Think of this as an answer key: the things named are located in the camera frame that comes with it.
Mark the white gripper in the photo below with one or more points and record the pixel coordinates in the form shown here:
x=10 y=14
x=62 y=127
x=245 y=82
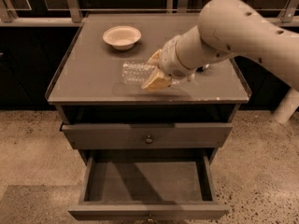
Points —
x=171 y=62

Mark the clear plastic water bottle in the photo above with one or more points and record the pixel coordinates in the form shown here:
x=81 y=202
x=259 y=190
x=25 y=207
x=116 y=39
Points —
x=137 y=73

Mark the white cylindrical robot base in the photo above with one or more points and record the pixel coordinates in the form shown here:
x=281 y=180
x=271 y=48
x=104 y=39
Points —
x=287 y=106

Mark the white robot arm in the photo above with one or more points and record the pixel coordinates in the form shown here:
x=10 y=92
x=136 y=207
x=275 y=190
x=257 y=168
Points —
x=225 y=29

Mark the grey top drawer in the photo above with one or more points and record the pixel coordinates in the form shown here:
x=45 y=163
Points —
x=133 y=136

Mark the round brass drawer knob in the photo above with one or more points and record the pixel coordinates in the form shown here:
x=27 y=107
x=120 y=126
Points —
x=149 y=139

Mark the grey drawer cabinet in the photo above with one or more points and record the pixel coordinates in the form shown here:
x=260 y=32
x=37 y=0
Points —
x=88 y=86

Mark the open grey middle drawer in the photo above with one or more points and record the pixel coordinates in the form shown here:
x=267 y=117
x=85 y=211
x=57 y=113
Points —
x=131 y=184

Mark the blue soda can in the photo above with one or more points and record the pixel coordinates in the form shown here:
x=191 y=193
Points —
x=202 y=68

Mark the white paper bowl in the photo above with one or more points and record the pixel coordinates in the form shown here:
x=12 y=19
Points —
x=122 y=37

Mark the grey metal wall rail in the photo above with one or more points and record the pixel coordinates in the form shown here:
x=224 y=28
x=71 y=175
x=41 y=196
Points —
x=75 y=12

